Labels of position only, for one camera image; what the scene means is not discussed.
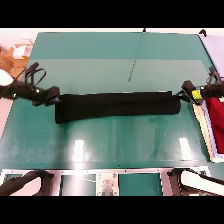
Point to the red garment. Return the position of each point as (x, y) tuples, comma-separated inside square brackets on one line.
[(218, 116)]

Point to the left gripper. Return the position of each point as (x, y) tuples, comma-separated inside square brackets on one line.
[(53, 95)]

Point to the cream garment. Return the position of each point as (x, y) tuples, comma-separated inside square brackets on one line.
[(200, 120)]

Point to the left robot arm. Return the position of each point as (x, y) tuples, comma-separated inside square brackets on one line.
[(20, 88)]

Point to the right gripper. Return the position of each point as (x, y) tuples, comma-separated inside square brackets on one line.
[(187, 90)]

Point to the silver frame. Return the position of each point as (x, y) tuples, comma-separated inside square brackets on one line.
[(108, 186)]

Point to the pale lilac garment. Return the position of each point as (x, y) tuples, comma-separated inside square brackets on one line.
[(215, 50)]

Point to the black garment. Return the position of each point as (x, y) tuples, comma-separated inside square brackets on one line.
[(116, 106)]

